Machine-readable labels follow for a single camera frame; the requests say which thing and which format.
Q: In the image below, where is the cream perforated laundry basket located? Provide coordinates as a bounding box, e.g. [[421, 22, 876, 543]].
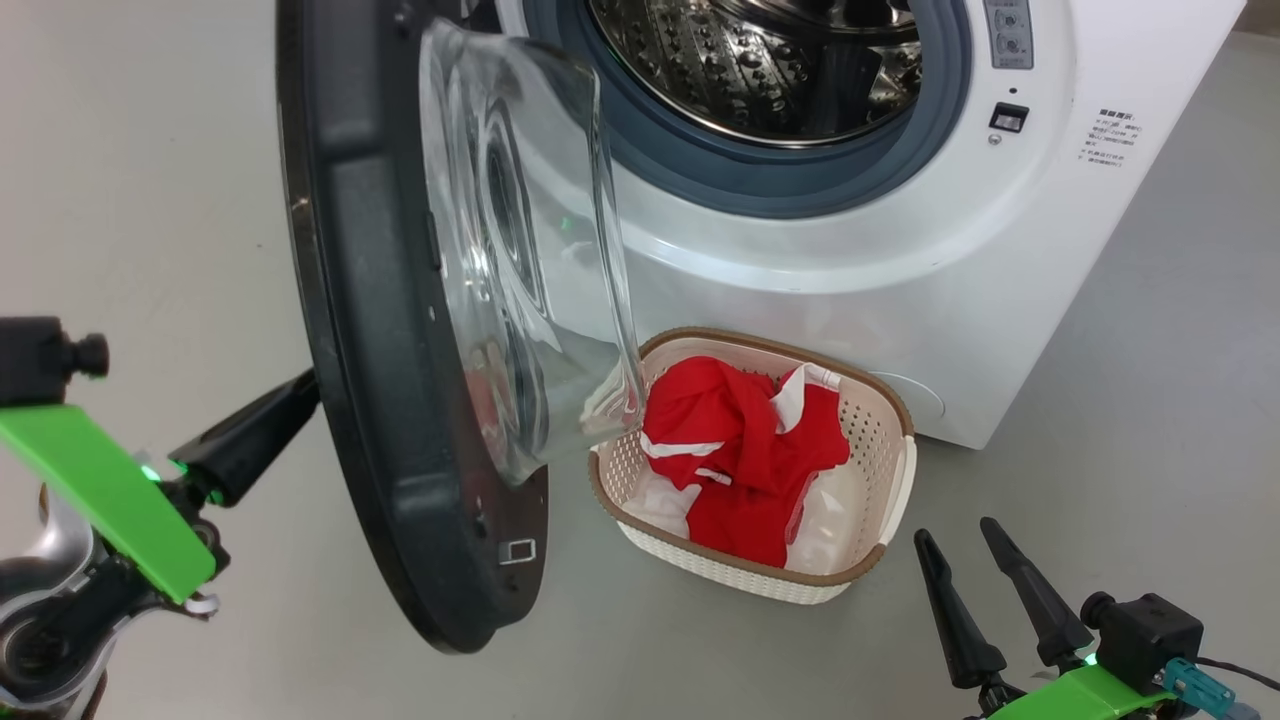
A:
[[587, 327, 918, 606]]

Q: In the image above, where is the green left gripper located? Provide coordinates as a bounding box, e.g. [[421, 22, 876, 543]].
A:
[[0, 368, 321, 606]]

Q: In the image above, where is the white front-loading washing machine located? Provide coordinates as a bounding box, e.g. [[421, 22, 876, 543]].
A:
[[440, 0, 1249, 451]]

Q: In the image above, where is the dark grey round washer door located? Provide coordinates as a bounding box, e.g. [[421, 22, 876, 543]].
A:
[[275, 0, 646, 656]]

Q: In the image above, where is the red and white garment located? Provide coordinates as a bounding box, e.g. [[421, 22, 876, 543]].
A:
[[622, 357, 869, 576]]

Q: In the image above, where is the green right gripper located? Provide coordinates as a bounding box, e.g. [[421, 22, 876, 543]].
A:
[[913, 517, 1181, 720]]

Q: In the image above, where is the right camera cable teal plug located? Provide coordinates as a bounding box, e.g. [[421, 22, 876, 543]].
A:
[[1163, 655, 1280, 720]]

